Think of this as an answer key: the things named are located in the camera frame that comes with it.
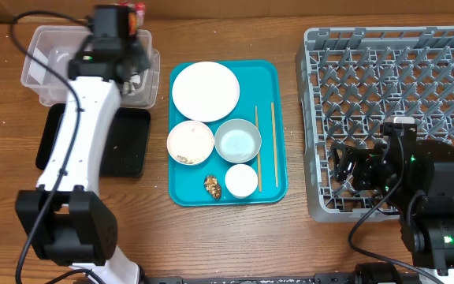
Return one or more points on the teal serving tray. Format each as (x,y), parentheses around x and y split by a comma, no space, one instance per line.
(258,87)

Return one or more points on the black tray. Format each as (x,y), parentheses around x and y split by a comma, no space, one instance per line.
(126,144)

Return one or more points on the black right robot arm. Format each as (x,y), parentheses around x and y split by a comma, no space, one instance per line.
(417,178)

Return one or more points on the left wooden chopstick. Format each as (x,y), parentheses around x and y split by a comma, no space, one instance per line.
(258,157)

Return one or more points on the crumpled white tissue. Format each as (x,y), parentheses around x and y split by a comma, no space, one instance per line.
(129,87)

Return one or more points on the grey dishwasher rack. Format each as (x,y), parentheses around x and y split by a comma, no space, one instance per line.
(349,80)

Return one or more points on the clear plastic waste bin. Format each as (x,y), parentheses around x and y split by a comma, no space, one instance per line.
(56,45)

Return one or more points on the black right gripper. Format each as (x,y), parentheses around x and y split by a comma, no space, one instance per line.
(358,166)

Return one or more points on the red snack wrapper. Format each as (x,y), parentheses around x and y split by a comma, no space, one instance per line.
(138,12)

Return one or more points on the grey-green bowl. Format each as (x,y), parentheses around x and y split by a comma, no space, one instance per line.
(236,141)

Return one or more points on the pink bowl with rice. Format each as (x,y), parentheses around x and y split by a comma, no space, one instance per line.
(190,143)

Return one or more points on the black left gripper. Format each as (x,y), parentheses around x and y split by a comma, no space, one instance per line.
(143,61)

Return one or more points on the small white cup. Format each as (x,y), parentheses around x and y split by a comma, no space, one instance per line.
(241,180)

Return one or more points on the large pink plate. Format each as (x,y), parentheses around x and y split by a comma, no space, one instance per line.
(205,91)

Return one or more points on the wooden chopstick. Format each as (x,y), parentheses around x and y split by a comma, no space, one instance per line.
(258,157)
(274,135)

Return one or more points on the right wooden chopstick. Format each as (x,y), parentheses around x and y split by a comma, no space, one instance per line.
(274,135)

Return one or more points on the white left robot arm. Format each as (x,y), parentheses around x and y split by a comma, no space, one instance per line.
(64,217)

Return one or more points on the brown food scrap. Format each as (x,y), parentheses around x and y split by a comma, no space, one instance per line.
(213,187)

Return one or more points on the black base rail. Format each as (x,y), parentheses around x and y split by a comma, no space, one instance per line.
(320,278)

